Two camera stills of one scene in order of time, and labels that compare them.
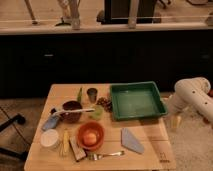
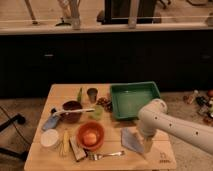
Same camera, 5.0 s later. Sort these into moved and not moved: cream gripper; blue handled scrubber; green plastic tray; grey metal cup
Moved: cream gripper
Not moved: grey metal cup; green plastic tray; blue handled scrubber
